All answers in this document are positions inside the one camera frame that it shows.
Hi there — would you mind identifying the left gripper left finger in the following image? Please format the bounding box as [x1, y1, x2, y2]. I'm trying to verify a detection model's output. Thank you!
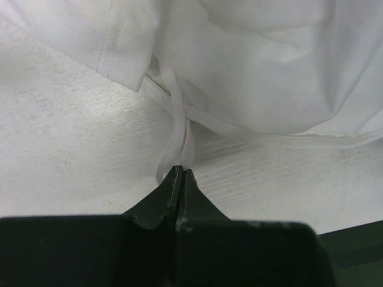
[123, 166, 183, 230]

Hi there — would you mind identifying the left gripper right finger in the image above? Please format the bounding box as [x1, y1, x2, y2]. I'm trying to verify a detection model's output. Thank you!
[177, 169, 230, 223]

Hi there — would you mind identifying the white tank top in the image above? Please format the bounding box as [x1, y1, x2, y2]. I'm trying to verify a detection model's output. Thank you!
[1, 1, 382, 181]

